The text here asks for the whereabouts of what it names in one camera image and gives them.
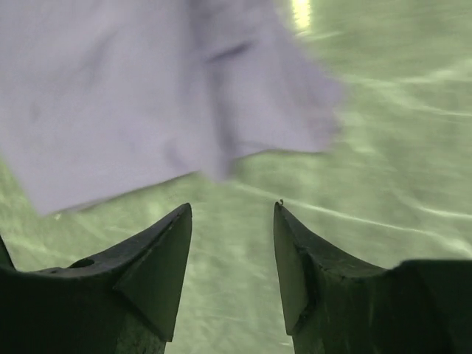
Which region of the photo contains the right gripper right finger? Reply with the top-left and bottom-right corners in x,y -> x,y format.
274,203 -> 471,354

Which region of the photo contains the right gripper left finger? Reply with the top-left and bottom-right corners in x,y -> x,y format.
1,204 -> 192,354

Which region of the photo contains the purple t shirt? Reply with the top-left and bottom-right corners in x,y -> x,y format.
1,1 -> 342,215

